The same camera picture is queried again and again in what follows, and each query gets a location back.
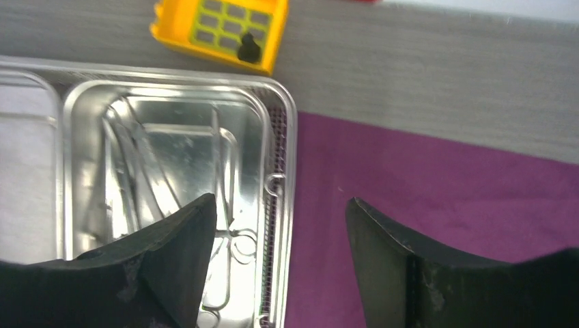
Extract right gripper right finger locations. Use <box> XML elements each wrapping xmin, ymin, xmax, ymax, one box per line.
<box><xmin>345</xmin><ymin>197</ymin><xmax>578</xmax><ymax>327</ymax></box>

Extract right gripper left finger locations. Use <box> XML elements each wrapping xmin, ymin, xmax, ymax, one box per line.
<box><xmin>1</xmin><ymin>193</ymin><xmax>216</xmax><ymax>327</ymax></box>

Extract steel surgical forceps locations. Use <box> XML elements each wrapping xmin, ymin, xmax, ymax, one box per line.
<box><xmin>197</xmin><ymin>126</ymin><xmax>257</xmax><ymax>327</ymax></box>

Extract purple cloth wrap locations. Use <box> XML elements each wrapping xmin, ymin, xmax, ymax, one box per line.
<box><xmin>285</xmin><ymin>113</ymin><xmax>578</xmax><ymax>327</ymax></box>

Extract steel instrument tray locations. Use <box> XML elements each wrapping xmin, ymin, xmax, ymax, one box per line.
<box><xmin>1</xmin><ymin>56</ymin><xmax>297</xmax><ymax>327</ymax></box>

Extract orange yellow toy block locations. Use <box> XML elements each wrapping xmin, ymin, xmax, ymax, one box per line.
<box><xmin>150</xmin><ymin>0</ymin><xmax>289</xmax><ymax>76</ymax></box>

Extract steel surgical scissors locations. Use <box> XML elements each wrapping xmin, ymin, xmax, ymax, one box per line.
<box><xmin>102</xmin><ymin>104</ymin><xmax>180</xmax><ymax>237</ymax></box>

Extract black peg in block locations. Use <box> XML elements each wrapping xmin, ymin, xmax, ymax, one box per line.
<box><xmin>237</xmin><ymin>32</ymin><xmax>262</xmax><ymax>64</ymax></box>

